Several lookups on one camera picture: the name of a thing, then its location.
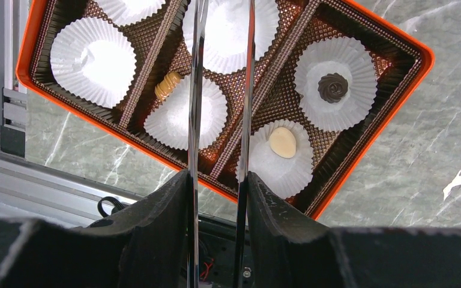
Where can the orange chocolate box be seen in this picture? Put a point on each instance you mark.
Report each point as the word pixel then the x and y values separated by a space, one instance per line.
pixel 160 33

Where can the metal tongs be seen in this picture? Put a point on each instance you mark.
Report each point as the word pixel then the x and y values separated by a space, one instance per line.
pixel 194 118

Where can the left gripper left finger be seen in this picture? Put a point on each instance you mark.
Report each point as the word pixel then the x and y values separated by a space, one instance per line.
pixel 139 246

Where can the dark swirl chocolate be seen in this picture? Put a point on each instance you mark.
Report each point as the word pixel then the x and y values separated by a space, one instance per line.
pixel 332 87

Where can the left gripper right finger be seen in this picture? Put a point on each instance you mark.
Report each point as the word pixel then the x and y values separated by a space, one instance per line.
pixel 291 250

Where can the caramel ribbed chocolate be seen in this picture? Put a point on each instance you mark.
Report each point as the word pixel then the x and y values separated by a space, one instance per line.
pixel 167 85

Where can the white paper cup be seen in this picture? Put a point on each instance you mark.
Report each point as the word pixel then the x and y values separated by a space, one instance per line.
pixel 348 57
pixel 169 122
pixel 286 177
pixel 226 33
pixel 93 60

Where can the oval white chocolate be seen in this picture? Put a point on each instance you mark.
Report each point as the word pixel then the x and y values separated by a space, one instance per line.
pixel 283 142

